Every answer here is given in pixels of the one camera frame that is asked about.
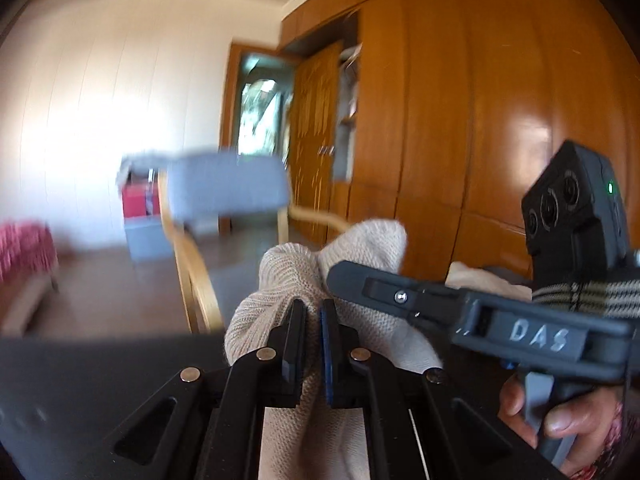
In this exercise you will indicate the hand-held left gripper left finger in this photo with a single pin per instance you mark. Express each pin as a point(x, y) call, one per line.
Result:
point(295, 355)

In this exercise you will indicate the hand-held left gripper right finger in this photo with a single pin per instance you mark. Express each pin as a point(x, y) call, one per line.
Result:
point(327, 360)

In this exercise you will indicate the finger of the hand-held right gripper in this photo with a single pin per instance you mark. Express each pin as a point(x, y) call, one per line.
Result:
point(380, 292)

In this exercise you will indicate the beige knit sweater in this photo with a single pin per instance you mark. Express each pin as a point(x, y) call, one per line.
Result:
point(280, 280)

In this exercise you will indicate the person's right hand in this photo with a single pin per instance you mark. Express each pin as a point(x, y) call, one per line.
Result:
point(585, 415)

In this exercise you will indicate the wooden door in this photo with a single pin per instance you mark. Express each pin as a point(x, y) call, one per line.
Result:
point(315, 125)

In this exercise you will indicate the grey wooden armchair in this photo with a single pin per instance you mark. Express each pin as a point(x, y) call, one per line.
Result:
point(225, 185)

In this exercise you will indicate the blue plastic storage box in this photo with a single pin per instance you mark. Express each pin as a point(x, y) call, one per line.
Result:
point(145, 237)

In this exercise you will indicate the wooden wardrobe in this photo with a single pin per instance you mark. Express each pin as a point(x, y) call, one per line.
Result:
point(450, 110)

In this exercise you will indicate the red storage bag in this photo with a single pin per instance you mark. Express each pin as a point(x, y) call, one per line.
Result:
point(135, 200)

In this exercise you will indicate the bed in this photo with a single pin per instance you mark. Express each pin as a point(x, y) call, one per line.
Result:
point(25, 300)

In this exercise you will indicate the red ruffled quilt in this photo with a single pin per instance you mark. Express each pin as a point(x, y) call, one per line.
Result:
point(25, 245)

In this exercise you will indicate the wooden door frame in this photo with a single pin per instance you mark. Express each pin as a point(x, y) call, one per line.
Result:
point(227, 100)

